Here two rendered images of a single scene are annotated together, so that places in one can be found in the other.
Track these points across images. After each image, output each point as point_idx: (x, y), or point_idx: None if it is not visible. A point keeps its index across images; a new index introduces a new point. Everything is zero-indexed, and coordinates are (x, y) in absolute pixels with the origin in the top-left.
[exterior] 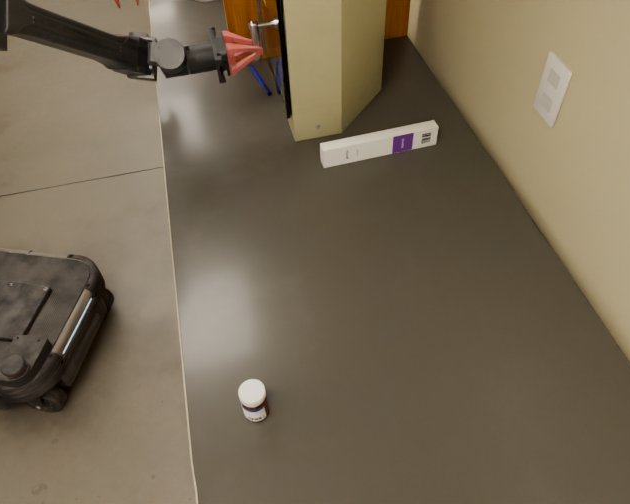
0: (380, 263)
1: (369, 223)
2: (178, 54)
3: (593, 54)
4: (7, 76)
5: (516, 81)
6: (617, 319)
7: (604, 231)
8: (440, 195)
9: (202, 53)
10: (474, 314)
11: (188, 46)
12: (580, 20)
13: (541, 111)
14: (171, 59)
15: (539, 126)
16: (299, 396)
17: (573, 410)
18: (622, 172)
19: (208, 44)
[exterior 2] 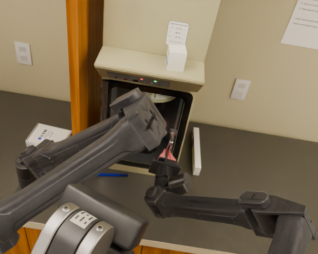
0: (262, 179)
1: (239, 174)
2: (189, 177)
3: (260, 72)
4: None
5: (213, 94)
6: (292, 135)
7: (279, 116)
8: (228, 147)
9: (170, 172)
10: (289, 165)
11: (163, 175)
12: (251, 65)
13: (236, 98)
14: (190, 182)
15: (233, 103)
16: None
17: None
18: (283, 98)
19: (166, 166)
